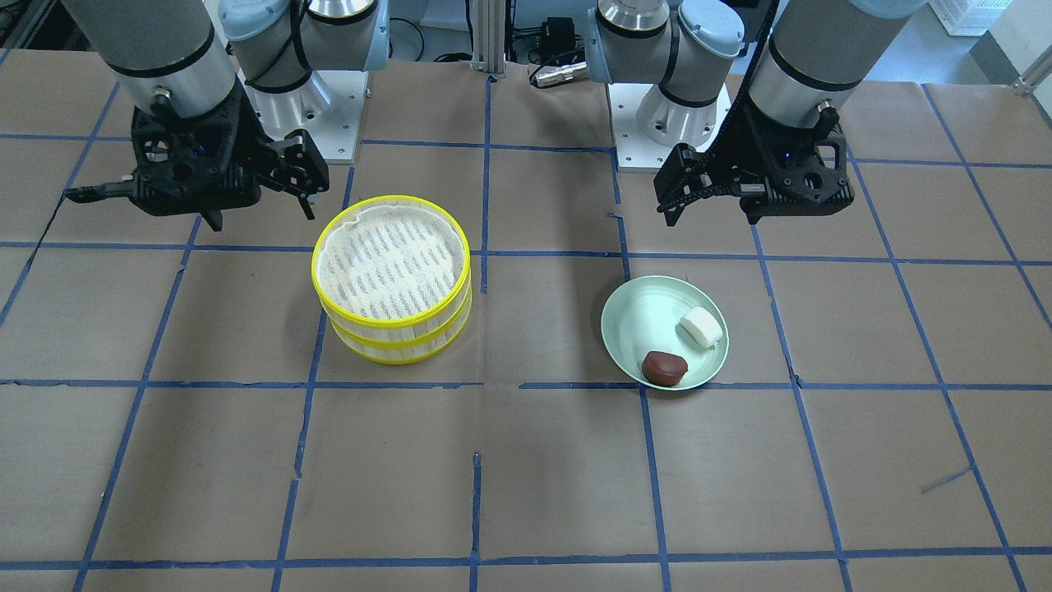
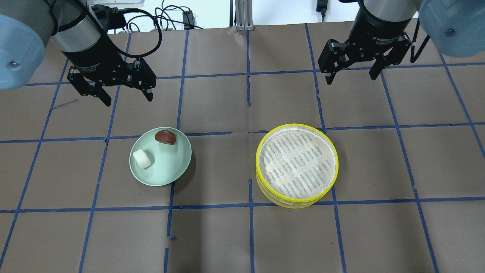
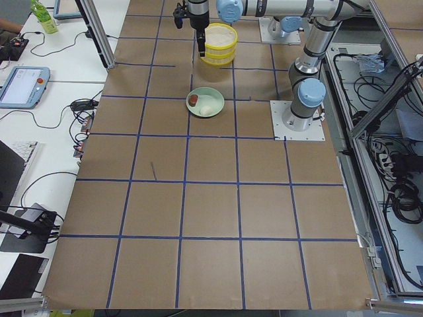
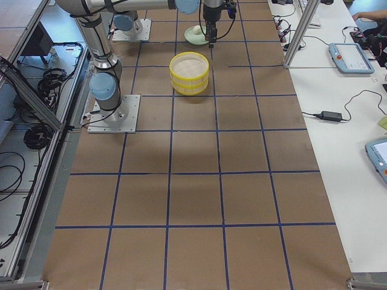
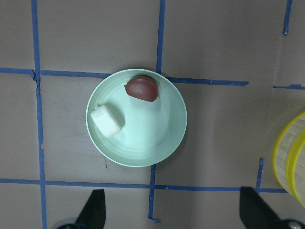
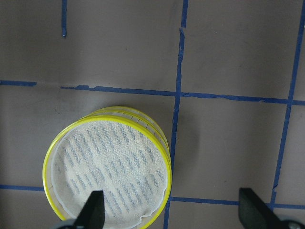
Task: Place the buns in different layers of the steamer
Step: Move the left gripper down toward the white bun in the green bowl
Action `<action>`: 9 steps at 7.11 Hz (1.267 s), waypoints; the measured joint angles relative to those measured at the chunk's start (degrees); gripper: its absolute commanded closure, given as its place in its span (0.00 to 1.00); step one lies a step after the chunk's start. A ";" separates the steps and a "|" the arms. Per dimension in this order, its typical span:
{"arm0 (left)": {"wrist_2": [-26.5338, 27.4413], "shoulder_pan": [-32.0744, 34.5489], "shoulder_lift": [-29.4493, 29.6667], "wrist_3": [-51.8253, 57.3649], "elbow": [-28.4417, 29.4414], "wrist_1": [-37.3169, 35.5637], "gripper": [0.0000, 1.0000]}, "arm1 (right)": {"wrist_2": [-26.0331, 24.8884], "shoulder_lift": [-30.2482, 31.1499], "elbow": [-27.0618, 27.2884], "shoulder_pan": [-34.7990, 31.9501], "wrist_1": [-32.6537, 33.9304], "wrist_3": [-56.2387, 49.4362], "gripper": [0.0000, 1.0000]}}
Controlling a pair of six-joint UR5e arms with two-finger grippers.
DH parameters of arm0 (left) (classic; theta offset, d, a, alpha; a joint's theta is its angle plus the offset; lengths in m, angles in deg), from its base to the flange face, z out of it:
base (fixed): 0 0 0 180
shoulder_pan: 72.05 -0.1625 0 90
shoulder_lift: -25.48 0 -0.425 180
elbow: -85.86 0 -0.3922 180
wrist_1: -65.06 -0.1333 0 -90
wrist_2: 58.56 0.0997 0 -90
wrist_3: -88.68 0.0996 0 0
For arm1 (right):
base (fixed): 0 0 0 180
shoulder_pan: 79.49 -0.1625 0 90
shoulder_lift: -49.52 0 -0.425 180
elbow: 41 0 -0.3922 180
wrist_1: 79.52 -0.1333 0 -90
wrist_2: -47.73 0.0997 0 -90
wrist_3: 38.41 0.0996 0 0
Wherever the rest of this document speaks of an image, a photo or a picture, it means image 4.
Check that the yellow bamboo steamer layer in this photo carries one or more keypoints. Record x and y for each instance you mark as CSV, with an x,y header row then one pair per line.
x,y
189,68
190,89

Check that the yellow bamboo steamer top layer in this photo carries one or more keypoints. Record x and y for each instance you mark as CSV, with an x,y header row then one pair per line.
x,y
189,68

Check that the yellow bamboo steamer bottom layer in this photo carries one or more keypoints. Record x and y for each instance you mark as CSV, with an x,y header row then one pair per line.
x,y
190,89

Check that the aluminium diagonal frame bar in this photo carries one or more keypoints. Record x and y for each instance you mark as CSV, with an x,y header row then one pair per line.
x,y
29,95

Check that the white steamed bun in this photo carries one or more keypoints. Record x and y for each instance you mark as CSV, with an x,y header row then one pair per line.
x,y
197,30

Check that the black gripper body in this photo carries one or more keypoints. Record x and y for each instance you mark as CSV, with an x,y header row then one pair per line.
x,y
211,16

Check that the teach pendant lower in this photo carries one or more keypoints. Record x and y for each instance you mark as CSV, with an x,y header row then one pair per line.
x,y
376,152

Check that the person forearm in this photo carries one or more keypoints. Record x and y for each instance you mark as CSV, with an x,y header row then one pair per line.
x,y
378,15

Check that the teach pendant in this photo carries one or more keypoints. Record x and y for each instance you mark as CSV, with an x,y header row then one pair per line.
x,y
349,58
376,152

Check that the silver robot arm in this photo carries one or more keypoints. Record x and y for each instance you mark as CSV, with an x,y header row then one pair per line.
x,y
125,20
105,83

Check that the aluminium frame post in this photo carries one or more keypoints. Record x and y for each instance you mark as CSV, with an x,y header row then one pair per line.
x,y
302,26

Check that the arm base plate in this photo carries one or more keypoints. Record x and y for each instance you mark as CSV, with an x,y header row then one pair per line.
x,y
123,120
145,30

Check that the light green bowl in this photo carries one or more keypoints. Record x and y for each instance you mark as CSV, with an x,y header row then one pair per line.
x,y
197,40

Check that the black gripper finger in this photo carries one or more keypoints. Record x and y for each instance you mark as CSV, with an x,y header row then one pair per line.
x,y
211,36

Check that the teach pendant upper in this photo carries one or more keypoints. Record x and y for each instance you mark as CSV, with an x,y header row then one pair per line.
x,y
349,58

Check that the black power adapter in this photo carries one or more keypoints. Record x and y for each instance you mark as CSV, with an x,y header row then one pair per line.
x,y
329,116

